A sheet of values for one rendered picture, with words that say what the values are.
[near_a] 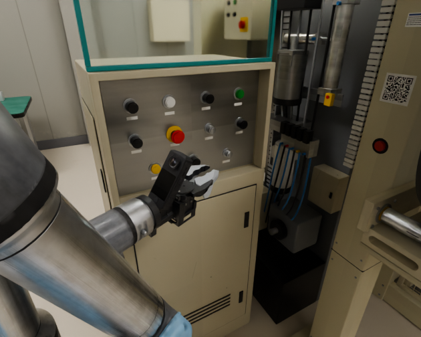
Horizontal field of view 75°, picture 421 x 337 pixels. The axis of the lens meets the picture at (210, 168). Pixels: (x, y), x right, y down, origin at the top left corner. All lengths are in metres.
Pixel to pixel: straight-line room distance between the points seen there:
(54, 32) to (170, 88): 3.13
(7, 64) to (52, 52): 0.48
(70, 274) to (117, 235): 0.21
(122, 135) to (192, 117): 0.22
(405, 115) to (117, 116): 0.76
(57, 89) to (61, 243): 3.70
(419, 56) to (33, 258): 0.85
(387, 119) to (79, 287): 0.83
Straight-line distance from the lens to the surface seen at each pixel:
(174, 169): 0.52
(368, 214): 0.86
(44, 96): 3.95
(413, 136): 0.90
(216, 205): 0.98
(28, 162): 0.23
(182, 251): 1.03
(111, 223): 0.48
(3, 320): 0.45
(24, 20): 3.89
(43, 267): 0.27
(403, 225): 0.87
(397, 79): 0.89
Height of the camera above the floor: 1.35
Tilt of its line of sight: 27 degrees down
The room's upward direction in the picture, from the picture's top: straight up
